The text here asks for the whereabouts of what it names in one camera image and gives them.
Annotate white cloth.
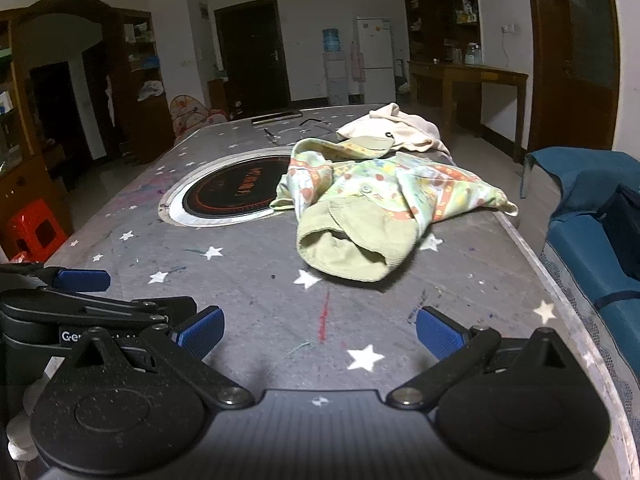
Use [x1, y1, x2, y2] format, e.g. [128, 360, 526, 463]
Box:
[137, 80, 166, 102]

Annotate cream garment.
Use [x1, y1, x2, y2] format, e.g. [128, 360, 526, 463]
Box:
[336, 102, 453, 158]

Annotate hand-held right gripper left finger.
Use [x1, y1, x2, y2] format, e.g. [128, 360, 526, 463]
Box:
[60, 306, 256, 409]

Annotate white refrigerator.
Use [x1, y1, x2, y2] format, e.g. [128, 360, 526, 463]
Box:
[354, 16, 396, 106]

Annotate dark entrance door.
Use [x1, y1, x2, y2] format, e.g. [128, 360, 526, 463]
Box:
[215, 0, 292, 116]

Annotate flat dark bar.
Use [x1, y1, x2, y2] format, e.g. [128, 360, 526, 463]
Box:
[251, 112, 303, 125]

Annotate arched wooden wall cabinet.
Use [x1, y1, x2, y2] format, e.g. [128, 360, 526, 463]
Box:
[0, 0, 176, 201]

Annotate dark bag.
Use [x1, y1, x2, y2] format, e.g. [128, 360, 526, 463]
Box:
[597, 184, 640, 281]

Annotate pink printed folding seat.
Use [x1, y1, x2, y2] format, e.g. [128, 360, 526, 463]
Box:
[169, 95, 228, 136]

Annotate blue sofa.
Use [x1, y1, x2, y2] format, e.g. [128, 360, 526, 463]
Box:
[520, 146, 640, 376]

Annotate wooden side desk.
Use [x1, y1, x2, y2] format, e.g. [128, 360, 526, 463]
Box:
[407, 60, 529, 161]

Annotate grey star-print tablecloth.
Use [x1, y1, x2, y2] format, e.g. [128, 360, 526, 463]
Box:
[42, 105, 640, 480]

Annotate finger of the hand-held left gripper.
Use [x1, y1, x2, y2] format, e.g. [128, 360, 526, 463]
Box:
[0, 260, 112, 293]
[0, 287, 198, 326]

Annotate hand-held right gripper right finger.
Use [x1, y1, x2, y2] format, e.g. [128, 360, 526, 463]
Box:
[385, 306, 576, 409]

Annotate pink hanging cloth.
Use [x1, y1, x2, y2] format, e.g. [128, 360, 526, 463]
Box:
[350, 42, 366, 83]

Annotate colourful printed child's garment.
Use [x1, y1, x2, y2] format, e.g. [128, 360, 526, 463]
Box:
[270, 137, 520, 283]

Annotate dark wooden shelf unit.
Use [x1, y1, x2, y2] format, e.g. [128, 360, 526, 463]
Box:
[402, 0, 483, 66]

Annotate round black induction cooktop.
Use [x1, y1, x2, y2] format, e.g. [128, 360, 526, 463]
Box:
[159, 147, 296, 228]

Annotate clear eyeglasses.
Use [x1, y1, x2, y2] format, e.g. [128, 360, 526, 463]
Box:
[263, 119, 333, 143]

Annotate brown wooden glazed door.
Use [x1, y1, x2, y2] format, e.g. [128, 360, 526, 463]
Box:
[525, 0, 621, 153]

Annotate red plastic stool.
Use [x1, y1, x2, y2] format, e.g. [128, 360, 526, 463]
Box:
[6, 199, 68, 261]

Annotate white water dispenser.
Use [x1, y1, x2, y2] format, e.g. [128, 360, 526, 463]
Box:
[322, 50, 348, 106]

